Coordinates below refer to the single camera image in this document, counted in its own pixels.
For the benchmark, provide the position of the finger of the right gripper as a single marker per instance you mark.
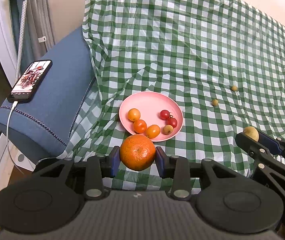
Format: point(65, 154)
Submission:
point(255, 150)
point(270, 143)

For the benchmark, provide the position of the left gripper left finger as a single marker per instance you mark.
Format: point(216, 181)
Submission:
point(109, 164)

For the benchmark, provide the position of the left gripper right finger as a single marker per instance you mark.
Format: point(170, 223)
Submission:
point(165, 164)

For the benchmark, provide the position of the large orange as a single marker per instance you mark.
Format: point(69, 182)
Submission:
point(137, 152)

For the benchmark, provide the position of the red cherry tomato with stem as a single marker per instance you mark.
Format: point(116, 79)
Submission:
point(172, 122)

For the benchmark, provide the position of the orange cherry tomato cluster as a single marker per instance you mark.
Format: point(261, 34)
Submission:
point(139, 126)

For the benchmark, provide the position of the red cherry tomato cluster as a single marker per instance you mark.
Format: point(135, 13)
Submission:
point(164, 114)

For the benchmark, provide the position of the pink round plate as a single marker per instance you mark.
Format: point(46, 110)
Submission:
point(150, 104)

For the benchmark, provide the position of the blue cushion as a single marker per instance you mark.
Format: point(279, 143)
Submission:
point(42, 127)

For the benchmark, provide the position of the green white checkered cloth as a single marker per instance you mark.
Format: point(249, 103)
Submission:
point(192, 51)

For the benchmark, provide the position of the black smartphone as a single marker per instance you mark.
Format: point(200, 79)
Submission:
point(27, 85)

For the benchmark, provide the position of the grey curtain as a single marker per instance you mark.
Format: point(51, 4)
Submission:
point(38, 34)

